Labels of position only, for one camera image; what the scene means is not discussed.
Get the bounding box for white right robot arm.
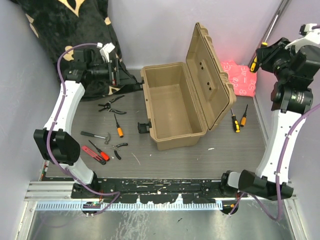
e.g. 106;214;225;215
219;37;320;201

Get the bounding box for red black screwdriver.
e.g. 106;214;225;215
89;140;110;162

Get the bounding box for small black pliers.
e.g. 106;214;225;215
112;143;129;160

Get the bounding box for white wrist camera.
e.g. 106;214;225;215
97;42;115;63
285;23;320;52

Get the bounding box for black long nose pliers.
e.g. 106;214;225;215
98;95;127;115

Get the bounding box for long yellow black screwdriver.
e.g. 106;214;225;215
248;0;291;73

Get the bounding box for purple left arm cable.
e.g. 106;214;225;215
47;42;121;216

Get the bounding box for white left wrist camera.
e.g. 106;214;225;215
97;42;115;63

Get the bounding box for orange handle screwdriver right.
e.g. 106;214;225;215
240;104;249;128

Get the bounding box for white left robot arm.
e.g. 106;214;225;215
33;42;114;198

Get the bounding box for orange handle screwdriver left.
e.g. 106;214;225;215
114;114;124;138

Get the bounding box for red utility knife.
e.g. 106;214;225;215
81;145;106;165

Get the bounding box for small steel claw hammer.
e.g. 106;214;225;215
80;131;111;145

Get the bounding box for short yellow black screwdriver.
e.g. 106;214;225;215
230;108;240;133

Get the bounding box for pink printed cloth bag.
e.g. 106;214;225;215
221;60;257;98

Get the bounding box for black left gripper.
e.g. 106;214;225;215
87;57;136;86

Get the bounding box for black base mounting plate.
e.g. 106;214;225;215
97;178;241;204

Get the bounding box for white slotted cable duct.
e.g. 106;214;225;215
35;199;223;211

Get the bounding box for black floral plush blanket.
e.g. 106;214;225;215
13;0;138;101

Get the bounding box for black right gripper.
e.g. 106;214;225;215
256;36;301;82

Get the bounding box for tan plastic tool case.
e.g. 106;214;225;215
138;22;237;151

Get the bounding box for orange handle screwdriver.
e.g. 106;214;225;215
240;104;249;128
114;114;124;138

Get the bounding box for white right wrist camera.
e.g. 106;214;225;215
285;23;320;52

